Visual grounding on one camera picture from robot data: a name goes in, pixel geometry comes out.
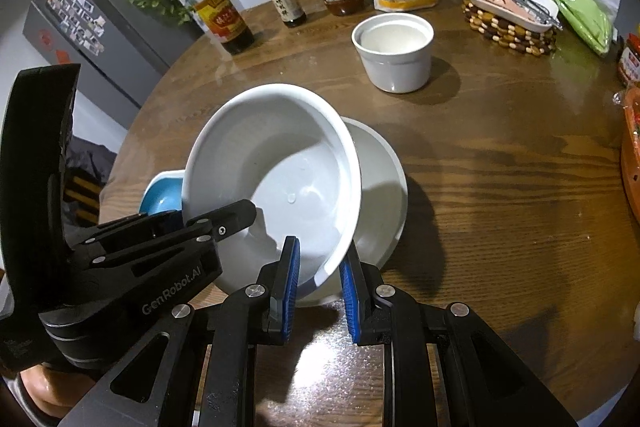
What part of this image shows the large white bowl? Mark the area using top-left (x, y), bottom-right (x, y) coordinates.
top-left (295, 117), bottom-right (408, 308)

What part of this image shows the dark cloth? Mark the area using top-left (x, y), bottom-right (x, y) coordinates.
top-left (65, 134), bottom-right (118, 228)

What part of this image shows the large patterned square plate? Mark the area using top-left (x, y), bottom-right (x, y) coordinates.
top-left (138, 169), bottom-right (187, 218)

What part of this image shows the grey refrigerator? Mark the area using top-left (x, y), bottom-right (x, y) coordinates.
top-left (22, 0), bottom-right (201, 108)

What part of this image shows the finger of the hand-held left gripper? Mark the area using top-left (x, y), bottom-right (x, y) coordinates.
top-left (75, 199), bottom-right (257, 280)
top-left (75, 211), bottom-right (185, 242)

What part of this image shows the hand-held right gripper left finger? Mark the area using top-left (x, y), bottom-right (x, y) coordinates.
top-left (57, 235), bottom-right (302, 427)

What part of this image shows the metal utensil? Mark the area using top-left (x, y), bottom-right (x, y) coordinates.
top-left (492, 0), bottom-right (563, 30)

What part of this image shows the white ramekin cup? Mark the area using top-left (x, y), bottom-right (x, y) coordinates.
top-left (351, 13), bottom-right (434, 94)

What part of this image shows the medium white bowl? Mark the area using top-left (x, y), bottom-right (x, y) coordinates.
top-left (181, 83), bottom-right (362, 295)

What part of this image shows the orange plastic basket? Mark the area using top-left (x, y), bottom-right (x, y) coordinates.
top-left (615, 86), bottom-right (640, 224)

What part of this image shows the white rectangular tray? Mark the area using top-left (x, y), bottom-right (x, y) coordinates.
top-left (464, 0), bottom-right (561, 32)

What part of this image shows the cluster of fridge photo magnets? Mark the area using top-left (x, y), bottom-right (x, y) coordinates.
top-left (42, 0), bottom-right (108, 58)

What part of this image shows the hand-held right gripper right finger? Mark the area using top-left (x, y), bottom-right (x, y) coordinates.
top-left (339, 241), bottom-right (581, 427)

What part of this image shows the person's left hand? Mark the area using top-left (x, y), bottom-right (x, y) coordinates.
top-left (15, 362), bottom-right (81, 419)

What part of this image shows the beaded wooden trivet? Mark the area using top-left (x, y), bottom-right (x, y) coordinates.
top-left (461, 0), bottom-right (558, 56)

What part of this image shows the green tissue pack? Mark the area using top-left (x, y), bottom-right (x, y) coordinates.
top-left (550, 0), bottom-right (613, 55)

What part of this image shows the vinegar bottle with yellow cap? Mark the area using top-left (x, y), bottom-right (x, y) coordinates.
top-left (170, 0), bottom-right (256, 55)

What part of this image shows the red jar with yellow lid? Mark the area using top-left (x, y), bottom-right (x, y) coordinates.
top-left (616, 33), bottom-right (640, 88)

